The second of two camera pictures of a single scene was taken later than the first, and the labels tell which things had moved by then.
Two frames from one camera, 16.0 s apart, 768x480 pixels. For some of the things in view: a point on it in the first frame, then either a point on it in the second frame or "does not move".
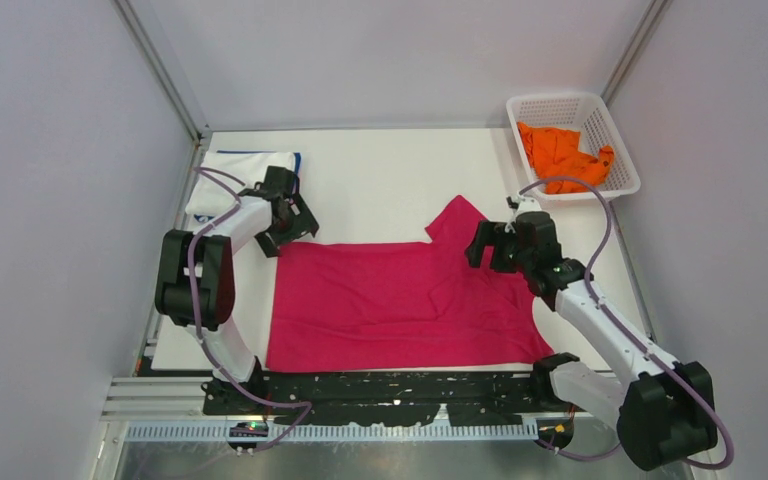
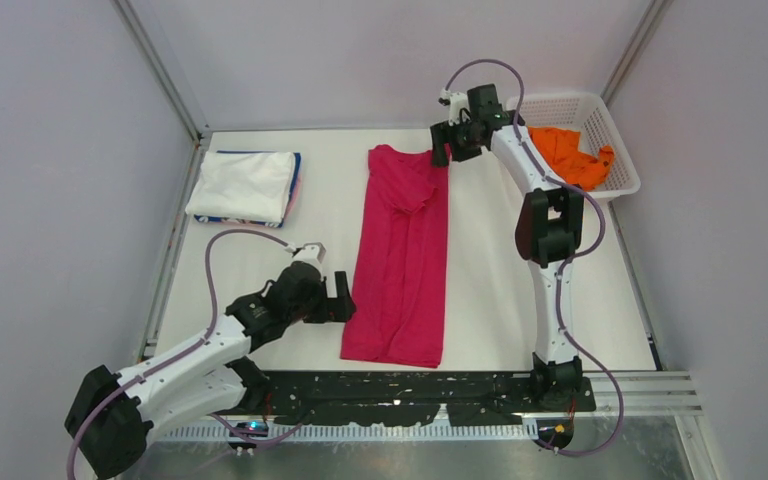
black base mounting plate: x=345 y=399 does not move
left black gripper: x=302 y=224 -> x=337 y=309
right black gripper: x=488 y=234 -> x=440 y=133
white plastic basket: x=587 y=114 does not move
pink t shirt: x=342 y=305 -> x=397 y=307
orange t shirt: x=555 y=154 does not move
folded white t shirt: x=210 y=194 does not move
